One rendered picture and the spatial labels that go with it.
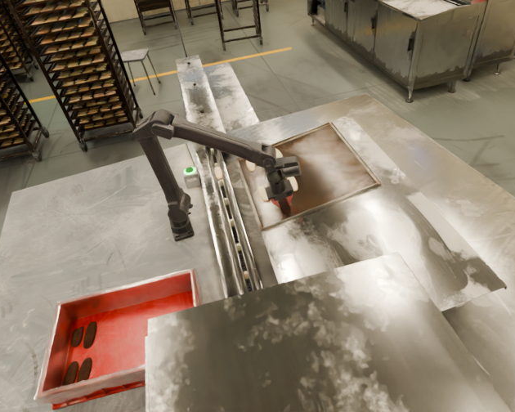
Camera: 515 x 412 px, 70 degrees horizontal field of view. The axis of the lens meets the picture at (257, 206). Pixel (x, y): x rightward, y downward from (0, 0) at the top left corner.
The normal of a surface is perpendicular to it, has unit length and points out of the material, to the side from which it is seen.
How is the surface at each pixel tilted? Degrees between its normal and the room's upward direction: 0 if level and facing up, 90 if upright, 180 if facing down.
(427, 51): 90
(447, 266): 10
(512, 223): 0
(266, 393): 0
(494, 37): 90
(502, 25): 91
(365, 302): 0
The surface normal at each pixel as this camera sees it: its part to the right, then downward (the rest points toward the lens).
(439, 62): 0.23, 0.63
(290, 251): -0.28, -0.68
